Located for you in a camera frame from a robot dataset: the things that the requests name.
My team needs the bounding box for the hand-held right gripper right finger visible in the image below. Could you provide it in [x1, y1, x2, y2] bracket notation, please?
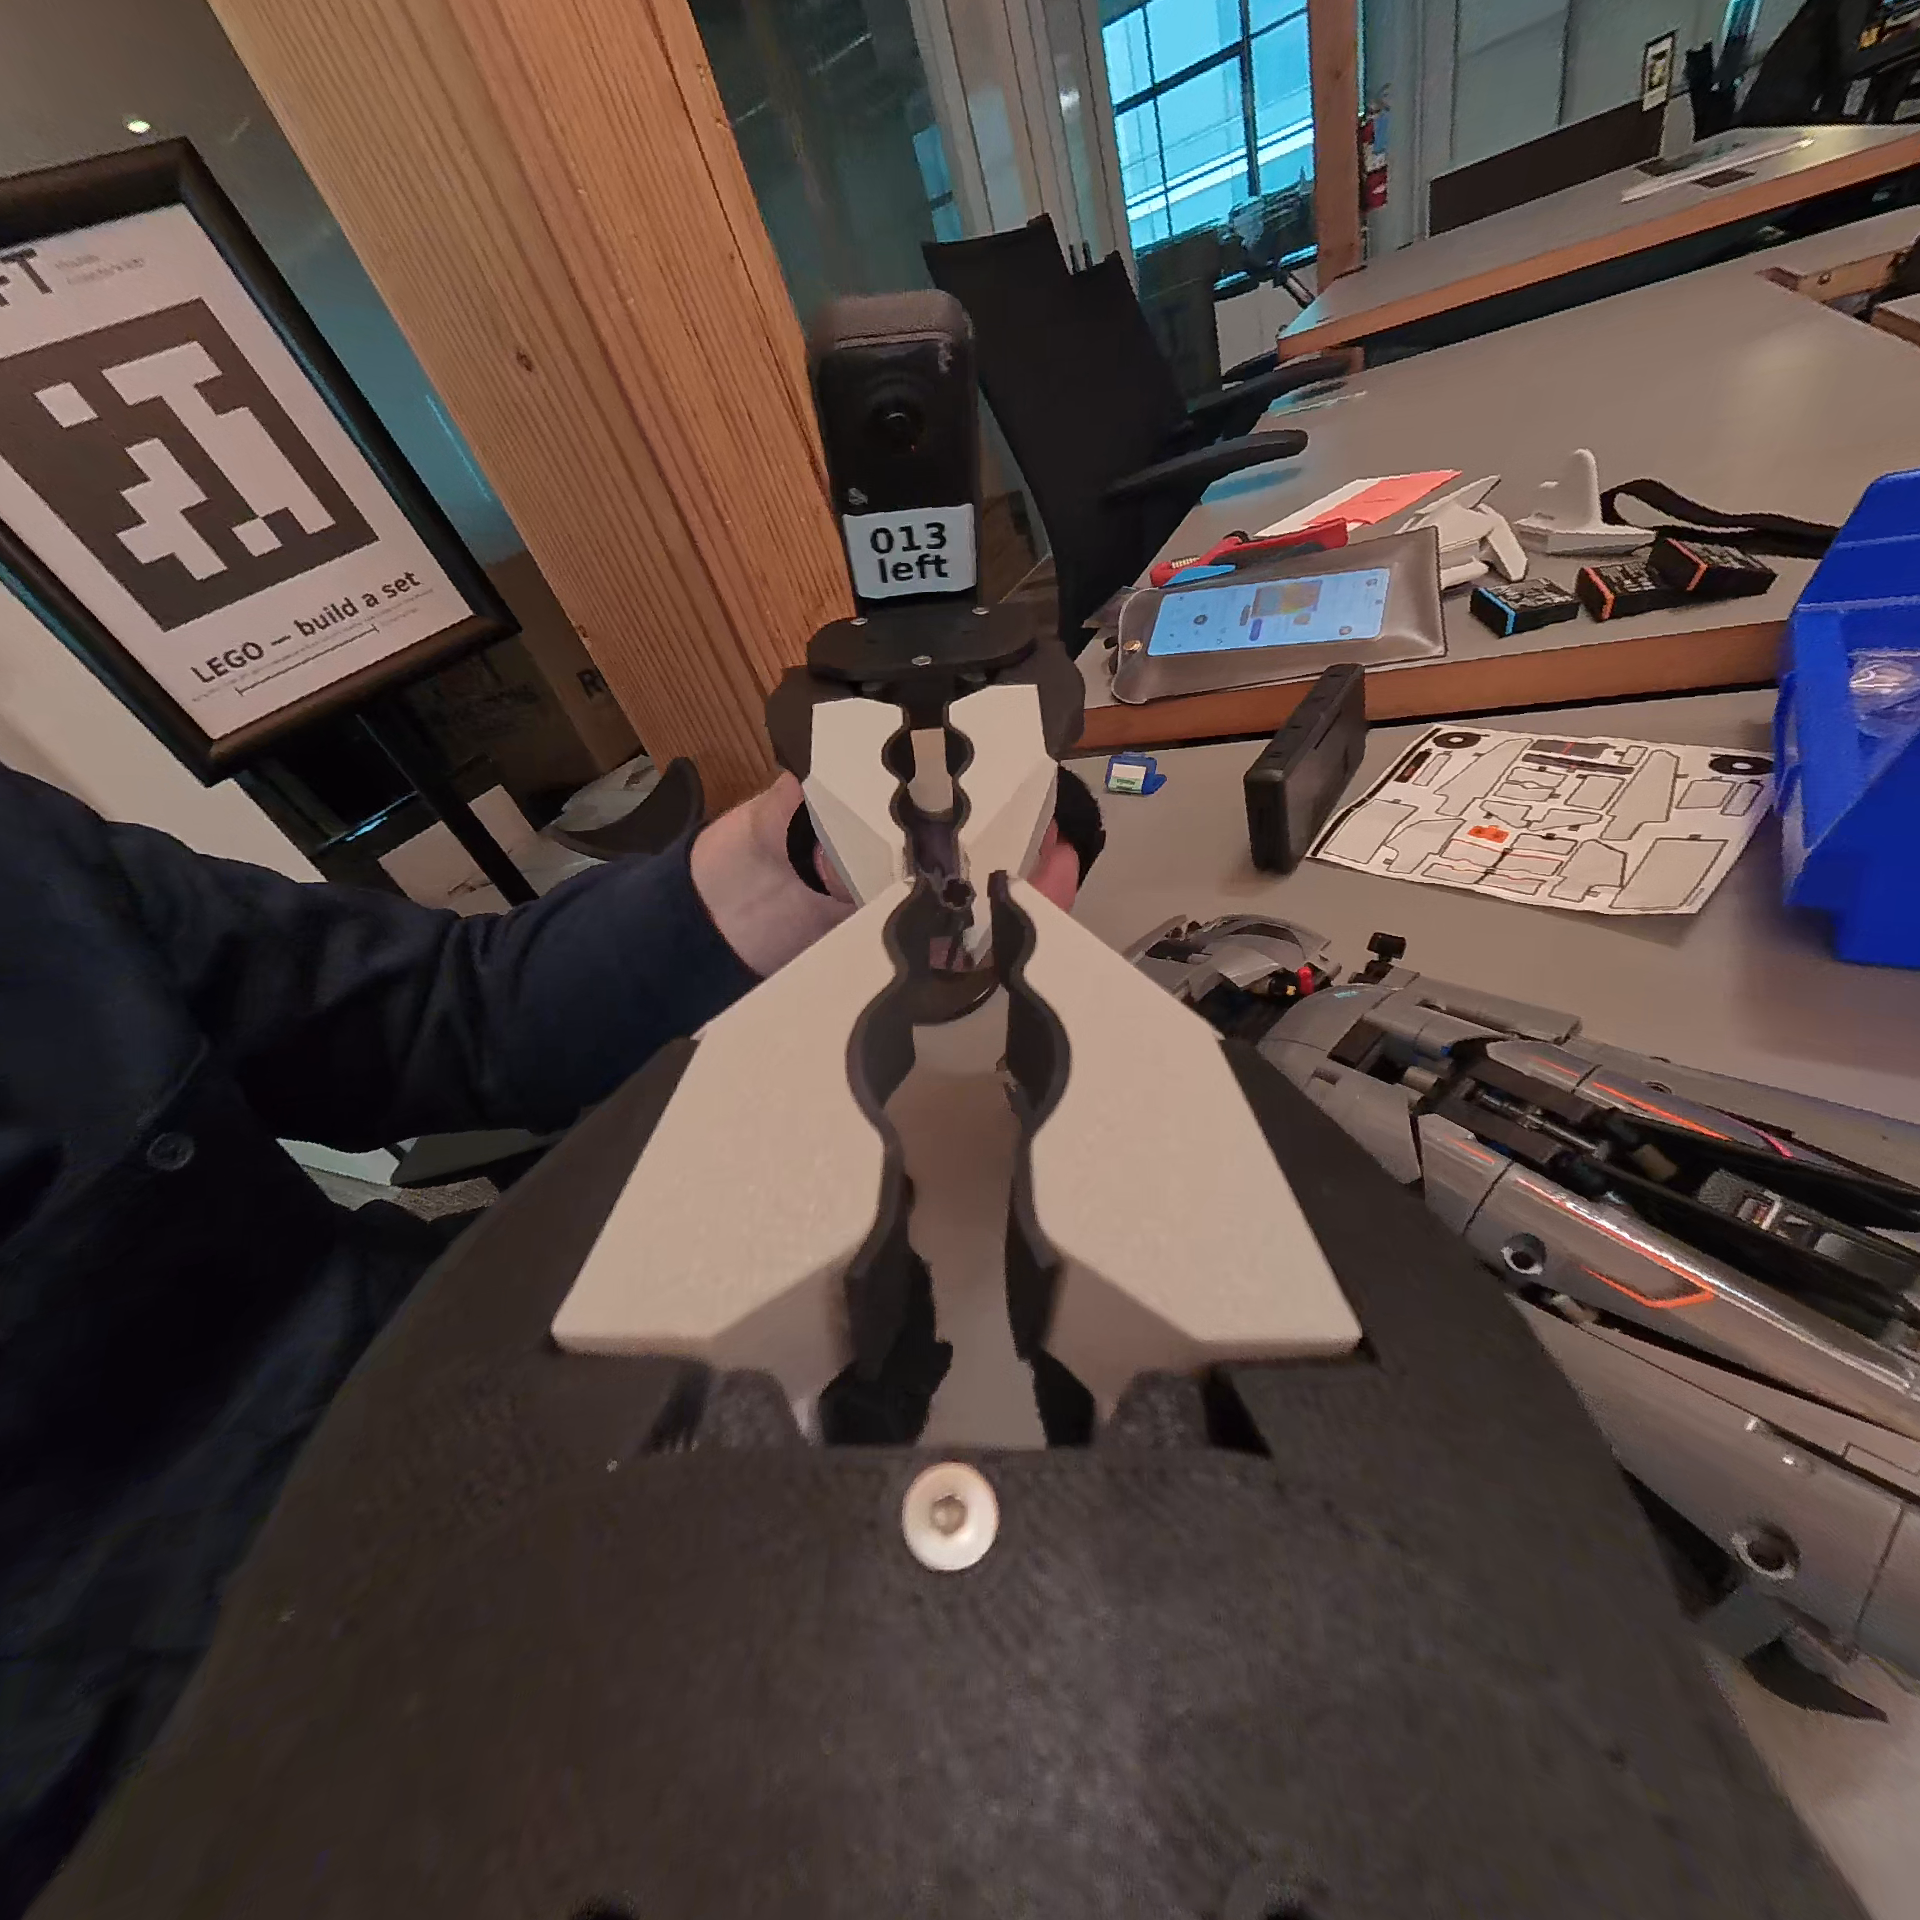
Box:
[990, 871, 1365, 1443]

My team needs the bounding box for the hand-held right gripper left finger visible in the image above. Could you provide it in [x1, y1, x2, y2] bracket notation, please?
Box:
[553, 879, 952, 1446]

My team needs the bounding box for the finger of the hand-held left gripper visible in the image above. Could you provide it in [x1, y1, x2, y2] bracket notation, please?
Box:
[800, 701, 920, 913]
[952, 691, 1055, 893]

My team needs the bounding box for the black lego axle pin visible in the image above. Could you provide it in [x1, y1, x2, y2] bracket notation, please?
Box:
[905, 810, 979, 964]

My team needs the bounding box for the grey lego car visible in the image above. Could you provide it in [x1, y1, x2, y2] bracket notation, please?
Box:
[1126, 913, 1920, 1726]

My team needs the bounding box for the person's left forearm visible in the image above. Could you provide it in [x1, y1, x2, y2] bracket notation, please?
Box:
[284, 841, 759, 1158]

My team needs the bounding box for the lego sticker sheet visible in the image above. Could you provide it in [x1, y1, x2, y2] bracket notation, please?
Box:
[1310, 724, 1780, 917]

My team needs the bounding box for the person's left hand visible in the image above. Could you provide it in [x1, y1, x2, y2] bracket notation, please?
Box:
[689, 780, 876, 979]

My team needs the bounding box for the black office chair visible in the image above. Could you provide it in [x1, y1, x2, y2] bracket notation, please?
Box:
[920, 216, 1352, 641]

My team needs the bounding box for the black rectangular case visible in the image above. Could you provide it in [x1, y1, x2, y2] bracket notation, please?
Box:
[1244, 662, 1373, 877]

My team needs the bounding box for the phone in clear pouch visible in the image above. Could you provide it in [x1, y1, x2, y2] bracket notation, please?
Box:
[1114, 529, 1449, 708]

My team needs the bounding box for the red and blue tool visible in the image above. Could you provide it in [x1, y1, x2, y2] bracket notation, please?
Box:
[1152, 524, 1350, 593]

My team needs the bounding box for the wooden pillar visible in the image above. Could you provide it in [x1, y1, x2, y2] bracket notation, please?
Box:
[209, 0, 855, 820]

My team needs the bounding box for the red and white envelope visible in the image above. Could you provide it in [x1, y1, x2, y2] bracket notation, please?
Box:
[1252, 470, 1464, 547]

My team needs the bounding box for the white plastic part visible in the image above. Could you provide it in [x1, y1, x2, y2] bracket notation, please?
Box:
[1410, 478, 1531, 587]

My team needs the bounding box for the white plastic holder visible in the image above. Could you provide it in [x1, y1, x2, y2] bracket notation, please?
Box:
[1514, 447, 1655, 561]

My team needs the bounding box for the long wooden desk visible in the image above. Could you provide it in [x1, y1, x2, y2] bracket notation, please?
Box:
[1273, 122, 1920, 362]

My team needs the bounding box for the framed fiducial tag sign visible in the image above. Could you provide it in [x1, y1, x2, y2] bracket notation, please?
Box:
[0, 139, 518, 902]

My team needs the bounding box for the blue storage bin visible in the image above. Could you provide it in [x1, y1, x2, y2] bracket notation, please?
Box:
[1771, 466, 1920, 970]

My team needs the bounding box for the black strap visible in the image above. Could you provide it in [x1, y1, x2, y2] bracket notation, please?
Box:
[1597, 478, 1846, 547]

